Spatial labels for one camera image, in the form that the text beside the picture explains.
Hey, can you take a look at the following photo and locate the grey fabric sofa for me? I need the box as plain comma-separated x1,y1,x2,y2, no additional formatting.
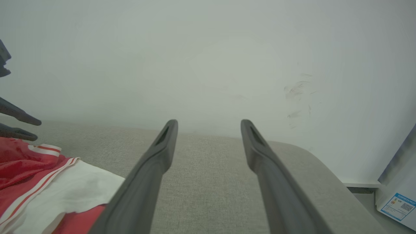
0,115,387,234

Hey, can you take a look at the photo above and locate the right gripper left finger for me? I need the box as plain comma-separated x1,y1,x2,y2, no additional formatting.
88,119,179,234

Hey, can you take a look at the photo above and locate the red and white shirt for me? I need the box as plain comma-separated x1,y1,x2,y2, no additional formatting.
0,136,125,234

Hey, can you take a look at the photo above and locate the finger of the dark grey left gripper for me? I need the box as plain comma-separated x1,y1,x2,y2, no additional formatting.
0,123,38,141
0,97,42,126

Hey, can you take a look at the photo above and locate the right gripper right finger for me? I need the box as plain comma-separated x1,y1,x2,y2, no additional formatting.
240,119,334,234

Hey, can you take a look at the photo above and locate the white appliance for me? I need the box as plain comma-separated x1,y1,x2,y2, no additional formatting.
375,123,416,232

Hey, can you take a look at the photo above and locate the blue white appliance label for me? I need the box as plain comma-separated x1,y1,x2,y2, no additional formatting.
380,193,416,222

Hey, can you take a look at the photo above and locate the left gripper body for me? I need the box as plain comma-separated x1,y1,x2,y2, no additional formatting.
0,39,12,78

